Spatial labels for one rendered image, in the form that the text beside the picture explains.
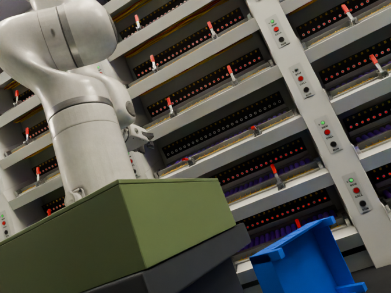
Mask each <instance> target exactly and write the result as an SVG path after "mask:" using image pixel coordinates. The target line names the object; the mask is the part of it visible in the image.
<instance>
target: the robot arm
mask: <svg viewBox="0 0 391 293"><path fill-rule="evenodd" d="M26 1H27V2H29V3H31V6H32V8H33V10H34V11H33V12H29V13H24V14H21V15H16V16H12V17H9V18H7V19H5V20H3V21H1V22H0V68H1V69H2V70H3V71H4V72H5V73H6V74H8V75H9V76H10V77H11V78H13V79H14V80H16V81H17V82H18V83H20V84H21V85H23V86H25V87H27V88H28V89H30V90H31V91H32V92H33V93H35V94H36V96H38V98H39V100H40V101H41V103H42V106H43V108H44V112H45V116H46V118H47V123H48V127H49V132H50V135H51V139H52V143H53V146H54V151H55V155H56V159H57V162H58V166H59V171H60V174H61V178H62V182H63V187H64V190H65V194H66V195H65V200H64V203H65V206H68V205H70V204H72V203H73V202H76V201H78V200H79V199H82V198H83V197H85V196H87V195H89V194H91V193H92V192H94V191H96V190H98V189H100V188H102V187H104V186H106V185H107V184H109V183H111V182H113V181H115V180H117V179H136V175H135V173H134V170H133V166H132V163H131V160H130V157H129V154H128V152H130V151H133V152H137V151H138V152H139V153H142V154H145V149H144V146H143V145H146V146H147V148H150V149H154V143H153V142H152V141H151V139H153V138H154V134H153V133H147V131H146V130H145V129H144V128H141V127H139V126H136V125H133V124H132V123H133V122H134V121H135V119H136V113H135V110H134V106H133V103H132V101H131V98H130V95H129V93H128V91H127V89H126V88H125V86H124V85H123V84H122V83H120V82H119V81H118V80H116V79H114V78H112V77H110V76H107V75H106V74H102V73H100V72H99V71H98V69H97V65H96V63H98V62H101V61H103V60H105V59H107V58H109V57H110V56H111V55H112V54H113V53H114V51H115V49H116V47H117V43H118V34H117V31H116V27H115V24H114V22H113V20H112V18H111V16H110V14H109V12H107V10H106V9H105V8H104V7H103V6H102V5H101V4H100V3H98V2H97V1H96V0H26Z"/></svg>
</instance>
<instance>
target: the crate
mask: <svg viewBox="0 0 391 293"><path fill-rule="evenodd" d="M335 223H336V220H335V218H334V217H333V216H329V217H326V218H323V219H320V220H316V221H313V222H310V223H307V224H306V225H304V226H302V227H300V228H299V229H297V230H295V231H294V232H292V233H290V234H288V235H287V236H285V237H283V238H282V239H280V240H278V241H276V242H275V243H273V244H271V245H270V246H268V247H266V248H264V249H263V250H261V251H259V252H257V253H256V254H254V255H253V256H250V257H249V259H250V262H251V264H252V266H253V269H254V271H255V274H256V276H257V279H258V282H259V284H260V286H261V289H262V291H263V293H361V292H366V291H367V289H368V288H367V286H366V285H365V282H360V283H355V282H354V280H353V277H352V275H351V273H350V271H349V268H348V267H347V265H346V262H345V260H344V258H343V256H342V253H341V251H340V249H339V247H338V245H337V243H336V241H335V238H334V236H333V234H332V232H331V230H330V228H329V226H330V225H332V224H335Z"/></svg>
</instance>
